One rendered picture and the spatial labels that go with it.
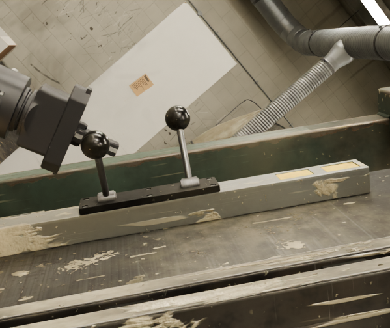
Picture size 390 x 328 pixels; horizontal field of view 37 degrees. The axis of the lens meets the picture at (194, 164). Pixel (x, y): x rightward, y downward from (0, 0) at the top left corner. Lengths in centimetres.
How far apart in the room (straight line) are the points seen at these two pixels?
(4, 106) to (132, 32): 795
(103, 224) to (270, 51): 817
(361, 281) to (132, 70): 387
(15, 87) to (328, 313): 47
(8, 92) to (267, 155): 51
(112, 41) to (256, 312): 828
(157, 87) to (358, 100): 551
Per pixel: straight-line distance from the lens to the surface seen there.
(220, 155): 106
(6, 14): 886
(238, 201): 84
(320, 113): 921
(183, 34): 430
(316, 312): 49
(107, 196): 83
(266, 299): 47
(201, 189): 82
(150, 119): 432
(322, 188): 87
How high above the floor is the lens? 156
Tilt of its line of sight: 3 degrees down
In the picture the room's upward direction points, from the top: 49 degrees clockwise
